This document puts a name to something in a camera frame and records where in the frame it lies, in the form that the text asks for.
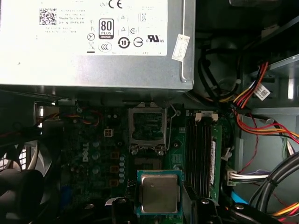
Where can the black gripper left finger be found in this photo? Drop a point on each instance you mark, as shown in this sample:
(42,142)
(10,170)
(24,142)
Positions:
(123,212)

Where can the CPU socket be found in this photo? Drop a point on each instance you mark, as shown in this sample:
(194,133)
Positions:
(147,163)

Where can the white barcode tag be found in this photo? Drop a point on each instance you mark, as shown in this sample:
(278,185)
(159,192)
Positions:
(262,92)

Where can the tall metal disk bay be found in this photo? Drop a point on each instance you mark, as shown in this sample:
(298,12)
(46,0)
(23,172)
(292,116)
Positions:
(275,66)

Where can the green RAM stick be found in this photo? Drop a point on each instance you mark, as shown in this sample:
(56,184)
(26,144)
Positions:
(218,163)

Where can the black open PC case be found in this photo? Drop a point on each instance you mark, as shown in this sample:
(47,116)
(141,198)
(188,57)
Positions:
(210,14)

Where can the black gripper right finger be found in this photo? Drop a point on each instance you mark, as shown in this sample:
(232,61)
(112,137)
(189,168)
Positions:
(208,212)

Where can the white four-pin power socket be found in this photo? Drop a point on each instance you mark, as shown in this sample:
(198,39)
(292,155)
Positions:
(108,132)

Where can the black RAM slot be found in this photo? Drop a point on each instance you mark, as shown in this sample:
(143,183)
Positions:
(190,151)
(206,154)
(198,154)

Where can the green Dell motherboard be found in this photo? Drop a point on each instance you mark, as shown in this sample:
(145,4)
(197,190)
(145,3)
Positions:
(177,149)

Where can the black case fan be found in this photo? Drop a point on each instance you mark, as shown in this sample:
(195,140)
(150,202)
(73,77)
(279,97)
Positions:
(21,193)

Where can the CPU with silver top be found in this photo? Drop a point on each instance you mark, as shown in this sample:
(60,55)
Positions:
(158,193)

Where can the grey power supply unit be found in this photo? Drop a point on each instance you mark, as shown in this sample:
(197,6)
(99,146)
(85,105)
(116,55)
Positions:
(70,67)

